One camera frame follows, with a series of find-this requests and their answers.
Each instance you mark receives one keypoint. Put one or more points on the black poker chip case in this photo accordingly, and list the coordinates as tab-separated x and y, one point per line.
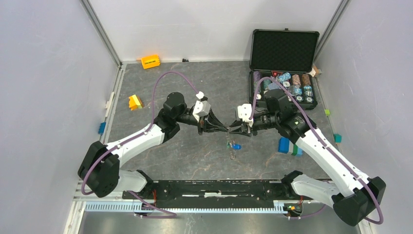
274	52

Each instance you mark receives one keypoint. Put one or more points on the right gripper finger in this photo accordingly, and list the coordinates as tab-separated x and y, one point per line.
240	131
236	124

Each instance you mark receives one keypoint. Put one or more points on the blue cube left rail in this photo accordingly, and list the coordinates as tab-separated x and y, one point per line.
102	127

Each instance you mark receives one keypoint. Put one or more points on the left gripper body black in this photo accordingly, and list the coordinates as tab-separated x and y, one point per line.
202	125

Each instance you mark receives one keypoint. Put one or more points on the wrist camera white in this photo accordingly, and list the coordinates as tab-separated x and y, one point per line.
201	107
244	112

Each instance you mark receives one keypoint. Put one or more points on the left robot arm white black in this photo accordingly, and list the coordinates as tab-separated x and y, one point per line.
100	169

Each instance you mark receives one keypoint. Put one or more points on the yellow orange brick stack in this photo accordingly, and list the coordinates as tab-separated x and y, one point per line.
135	103

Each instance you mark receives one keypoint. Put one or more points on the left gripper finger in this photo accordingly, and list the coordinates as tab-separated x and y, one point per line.
214	123
212	130

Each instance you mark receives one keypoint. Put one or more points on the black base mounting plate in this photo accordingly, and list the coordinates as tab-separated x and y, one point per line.
217	194

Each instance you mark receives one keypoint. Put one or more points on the orange toothed block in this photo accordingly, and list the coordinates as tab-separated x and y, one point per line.
150	61

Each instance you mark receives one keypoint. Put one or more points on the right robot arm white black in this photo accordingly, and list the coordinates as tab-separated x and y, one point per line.
353	195

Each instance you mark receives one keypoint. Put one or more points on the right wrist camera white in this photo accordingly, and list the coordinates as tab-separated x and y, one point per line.
244	112

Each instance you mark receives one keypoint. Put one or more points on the blue green white brick stack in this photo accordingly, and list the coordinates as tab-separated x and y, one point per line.
287	147

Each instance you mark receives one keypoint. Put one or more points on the wooden block behind case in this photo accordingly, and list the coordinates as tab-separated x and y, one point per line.
315	72

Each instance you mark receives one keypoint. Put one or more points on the playing card deck blue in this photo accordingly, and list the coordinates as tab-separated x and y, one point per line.
273	86

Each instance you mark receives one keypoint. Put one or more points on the teal cube right edge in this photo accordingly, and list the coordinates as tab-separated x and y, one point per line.
337	138

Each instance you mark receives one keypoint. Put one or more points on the key with blue tag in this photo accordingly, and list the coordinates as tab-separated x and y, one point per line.
234	146

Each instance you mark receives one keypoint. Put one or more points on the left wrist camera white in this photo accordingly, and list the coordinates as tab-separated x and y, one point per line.
201	107

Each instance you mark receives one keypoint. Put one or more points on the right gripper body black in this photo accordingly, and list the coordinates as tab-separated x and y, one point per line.
258	125

